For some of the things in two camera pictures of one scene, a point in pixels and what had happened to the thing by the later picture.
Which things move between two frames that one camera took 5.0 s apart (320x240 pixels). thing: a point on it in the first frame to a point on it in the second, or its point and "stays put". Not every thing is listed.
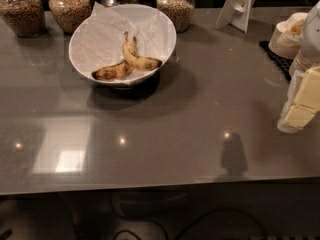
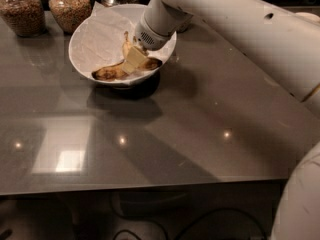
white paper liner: x=96 y=40 stays put
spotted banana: x=132 y=57 stays put
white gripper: x=312 y=40 to x=150 y=37
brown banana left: x=113 y=71 stays put
